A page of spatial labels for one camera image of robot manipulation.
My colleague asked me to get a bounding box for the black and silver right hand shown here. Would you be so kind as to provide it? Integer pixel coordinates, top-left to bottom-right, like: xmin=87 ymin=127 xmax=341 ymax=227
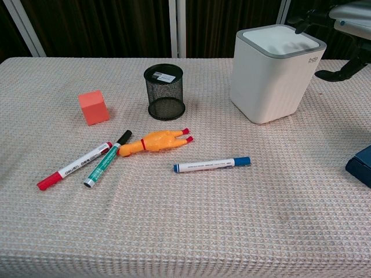
xmin=286 ymin=0 xmax=371 ymax=82

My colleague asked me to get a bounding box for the white trash bin lid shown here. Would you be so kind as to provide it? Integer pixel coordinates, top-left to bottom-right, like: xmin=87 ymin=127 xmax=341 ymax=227
xmin=242 ymin=25 xmax=319 ymax=56

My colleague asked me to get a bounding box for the white trash bin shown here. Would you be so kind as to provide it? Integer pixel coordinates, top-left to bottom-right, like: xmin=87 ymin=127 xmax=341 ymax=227
xmin=230 ymin=24 xmax=328 ymax=125

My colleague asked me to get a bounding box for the dark blue box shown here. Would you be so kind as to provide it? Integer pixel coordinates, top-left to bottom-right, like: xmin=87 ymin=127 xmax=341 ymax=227
xmin=345 ymin=144 xmax=371 ymax=189

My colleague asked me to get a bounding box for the blue whiteboard marker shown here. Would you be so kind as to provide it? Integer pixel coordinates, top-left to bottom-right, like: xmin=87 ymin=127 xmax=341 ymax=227
xmin=173 ymin=156 xmax=252 ymax=174

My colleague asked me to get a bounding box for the black mesh pen holder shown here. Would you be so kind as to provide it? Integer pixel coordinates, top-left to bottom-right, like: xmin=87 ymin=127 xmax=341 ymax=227
xmin=143 ymin=63 xmax=187 ymax=120

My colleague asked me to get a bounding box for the yellow rubber chicken toy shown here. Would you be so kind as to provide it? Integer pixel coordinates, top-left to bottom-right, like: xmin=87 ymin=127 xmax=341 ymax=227
xmin=117 ymin=127 xmax=195 ymax=158

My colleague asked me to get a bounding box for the dark brown curtain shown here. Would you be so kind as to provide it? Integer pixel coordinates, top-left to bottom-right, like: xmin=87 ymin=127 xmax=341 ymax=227
xmin=0 ymin=0 xmax=371 ymax=63

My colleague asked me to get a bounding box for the beige waffle weave tablecloth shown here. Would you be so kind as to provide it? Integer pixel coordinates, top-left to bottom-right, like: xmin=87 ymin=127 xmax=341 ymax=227
xmin=0 ymin=56 xmax=371 ymax=278

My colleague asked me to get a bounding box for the orange foam cube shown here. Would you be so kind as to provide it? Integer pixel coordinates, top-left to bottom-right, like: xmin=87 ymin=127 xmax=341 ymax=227
xmin=77 ymin=89 xmax=111 ymax=126

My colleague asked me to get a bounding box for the green marker with black cap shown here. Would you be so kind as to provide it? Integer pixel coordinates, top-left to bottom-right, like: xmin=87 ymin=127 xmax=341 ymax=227
xmin=83 ymin=129 xmax=133 ymax=189

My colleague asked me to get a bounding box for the red whiteboard marker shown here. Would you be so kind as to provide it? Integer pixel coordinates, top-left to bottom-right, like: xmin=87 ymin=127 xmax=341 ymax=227
xmin=37 ymin=141 xmax=114 ymax=192

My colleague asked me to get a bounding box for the white frame post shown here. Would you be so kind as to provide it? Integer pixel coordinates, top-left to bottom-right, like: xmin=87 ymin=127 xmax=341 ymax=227
xmin=276 ymin=0 xmax=292 ymax=24
xmin=3 ymin=0 xmax=46 ymax=57
xmin=169 ymin=0 xmax=187 ymax=58

